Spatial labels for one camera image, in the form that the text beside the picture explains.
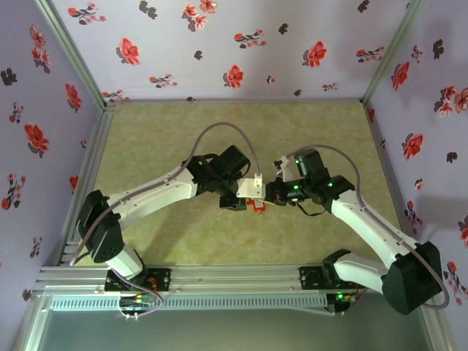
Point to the red padlock with white label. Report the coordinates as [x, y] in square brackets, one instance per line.
[256, 205]

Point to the green circuit board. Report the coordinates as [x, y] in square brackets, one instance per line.
[343, 298]
[137, 301]

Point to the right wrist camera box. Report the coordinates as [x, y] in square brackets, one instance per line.
[282, 165]

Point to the aluminium frame profile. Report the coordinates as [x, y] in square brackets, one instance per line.
[29, 325]
[391, 47]
[69, 51]
[237, 99]
[433, 329]
[374, 128]
[234, 278]
[96, 146]

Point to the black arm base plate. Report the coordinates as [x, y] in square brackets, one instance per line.
[311, 278]
[161, 279]

